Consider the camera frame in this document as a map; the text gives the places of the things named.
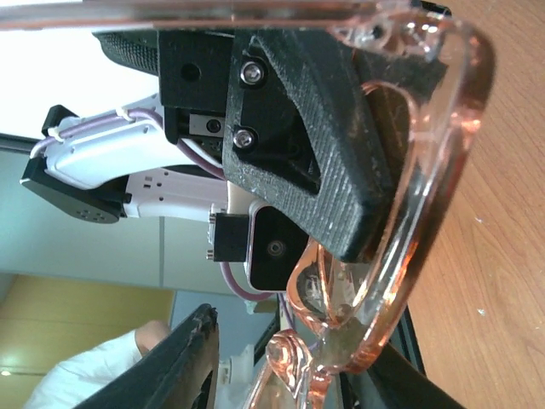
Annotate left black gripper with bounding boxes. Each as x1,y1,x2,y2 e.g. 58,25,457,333
158,29,255,162

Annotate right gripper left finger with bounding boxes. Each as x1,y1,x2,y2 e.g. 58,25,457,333
77,303,219,409

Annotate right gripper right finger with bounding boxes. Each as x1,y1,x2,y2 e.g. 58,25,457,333
340,310,463,409

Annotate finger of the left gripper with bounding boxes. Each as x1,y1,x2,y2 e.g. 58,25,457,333
223,29,446,262

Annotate thin-framed sunglasses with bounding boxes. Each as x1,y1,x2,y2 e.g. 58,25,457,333
1,1,496,408

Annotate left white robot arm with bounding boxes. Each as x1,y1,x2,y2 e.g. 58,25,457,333
22,29,446,262

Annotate person in white shirt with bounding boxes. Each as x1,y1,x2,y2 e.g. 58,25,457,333
23,320,171,409

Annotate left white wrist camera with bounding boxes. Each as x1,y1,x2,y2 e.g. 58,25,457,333
206,182,309,302

